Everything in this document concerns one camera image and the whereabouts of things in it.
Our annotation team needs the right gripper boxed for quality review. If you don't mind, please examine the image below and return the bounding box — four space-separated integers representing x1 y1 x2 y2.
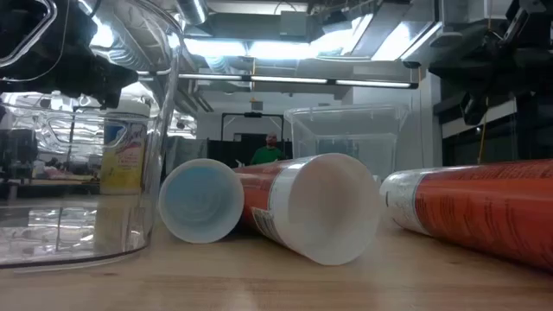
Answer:
427 24 553 127

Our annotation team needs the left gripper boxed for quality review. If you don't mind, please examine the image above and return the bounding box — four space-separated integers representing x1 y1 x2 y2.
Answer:
0 12 140 110

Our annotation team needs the orange Gorilla sealant tube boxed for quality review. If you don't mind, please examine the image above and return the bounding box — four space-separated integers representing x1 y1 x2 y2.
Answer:
232 152 382 267
378 158 553 273

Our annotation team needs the blue silicone sealant tube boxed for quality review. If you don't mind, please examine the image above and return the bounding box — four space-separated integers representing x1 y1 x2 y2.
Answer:
157 157 245 244

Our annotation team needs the yellow Lysol wipes canister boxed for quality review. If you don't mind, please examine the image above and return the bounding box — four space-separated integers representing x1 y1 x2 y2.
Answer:
99 97 151 196

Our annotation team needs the black monitor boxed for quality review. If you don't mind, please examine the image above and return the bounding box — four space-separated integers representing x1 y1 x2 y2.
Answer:
0 128 39 178

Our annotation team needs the translucent plastic storage box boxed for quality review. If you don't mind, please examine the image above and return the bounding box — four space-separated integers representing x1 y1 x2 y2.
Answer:
283 104 410 181

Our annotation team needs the long linear ceiling light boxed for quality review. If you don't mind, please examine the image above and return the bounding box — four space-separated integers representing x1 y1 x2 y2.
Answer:
178 72 419 90

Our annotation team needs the person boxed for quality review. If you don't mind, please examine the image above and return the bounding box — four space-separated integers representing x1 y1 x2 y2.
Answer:
249 132 287 167

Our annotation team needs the silver spiral air duct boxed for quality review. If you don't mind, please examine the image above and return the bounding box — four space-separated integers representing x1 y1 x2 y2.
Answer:
88 0 176 74

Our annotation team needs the yellow hanging cable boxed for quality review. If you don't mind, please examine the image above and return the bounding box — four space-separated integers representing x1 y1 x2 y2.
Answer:
476 97 490 165

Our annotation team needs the smooth silver air duct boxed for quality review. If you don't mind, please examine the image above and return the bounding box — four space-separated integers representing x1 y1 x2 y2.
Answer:
175 0 209 26

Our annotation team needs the black stand frame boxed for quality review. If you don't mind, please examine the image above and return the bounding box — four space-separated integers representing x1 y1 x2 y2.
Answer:
220 111 286 143

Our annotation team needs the clear acrylic bin with handles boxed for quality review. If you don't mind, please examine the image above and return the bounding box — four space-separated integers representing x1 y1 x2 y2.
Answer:
0 0 185 274

